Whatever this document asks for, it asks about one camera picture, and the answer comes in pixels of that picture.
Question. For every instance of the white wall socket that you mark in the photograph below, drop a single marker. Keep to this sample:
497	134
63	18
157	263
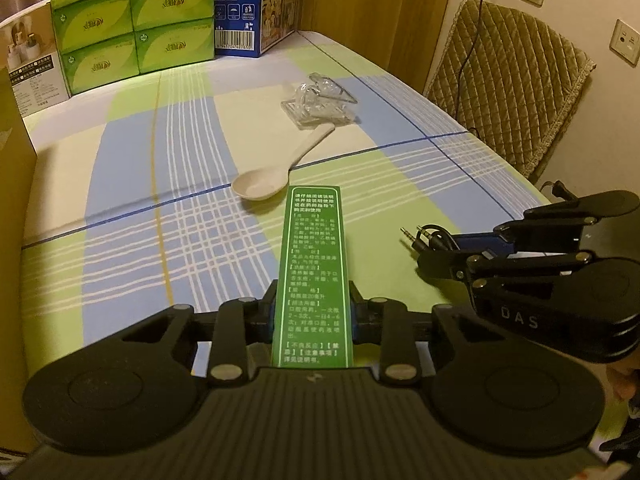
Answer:
626	42

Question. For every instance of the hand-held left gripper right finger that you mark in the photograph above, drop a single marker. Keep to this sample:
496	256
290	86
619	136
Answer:
356	312

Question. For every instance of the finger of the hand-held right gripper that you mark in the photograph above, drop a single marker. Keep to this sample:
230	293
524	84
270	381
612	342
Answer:
450	264
590	220

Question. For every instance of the stack of green tissue packs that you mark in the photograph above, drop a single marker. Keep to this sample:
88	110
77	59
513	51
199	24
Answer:
135	20

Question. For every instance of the person's right hand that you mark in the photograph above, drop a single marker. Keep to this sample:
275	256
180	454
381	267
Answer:
624	380

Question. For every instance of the blue printed carton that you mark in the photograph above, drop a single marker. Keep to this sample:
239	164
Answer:
255	5

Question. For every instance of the brown cardboard box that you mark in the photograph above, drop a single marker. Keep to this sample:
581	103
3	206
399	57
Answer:
15	260

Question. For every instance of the chair with quilted cover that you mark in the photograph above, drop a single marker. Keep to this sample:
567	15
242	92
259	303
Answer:
510	85

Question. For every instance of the white product carton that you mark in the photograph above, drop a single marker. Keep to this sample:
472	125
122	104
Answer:
32	65

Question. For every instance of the clear plastic packaging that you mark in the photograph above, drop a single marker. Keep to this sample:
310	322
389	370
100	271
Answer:
320	102

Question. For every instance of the white plastic spoon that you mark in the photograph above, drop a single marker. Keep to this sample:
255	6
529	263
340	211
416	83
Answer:
262	184

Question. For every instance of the plaid cloth desktop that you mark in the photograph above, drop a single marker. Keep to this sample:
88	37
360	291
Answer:
150	220

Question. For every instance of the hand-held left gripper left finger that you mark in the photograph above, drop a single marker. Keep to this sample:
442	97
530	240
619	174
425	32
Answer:
270	310

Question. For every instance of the green long medicine box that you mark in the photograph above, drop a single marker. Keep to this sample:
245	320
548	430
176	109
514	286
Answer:
314	270

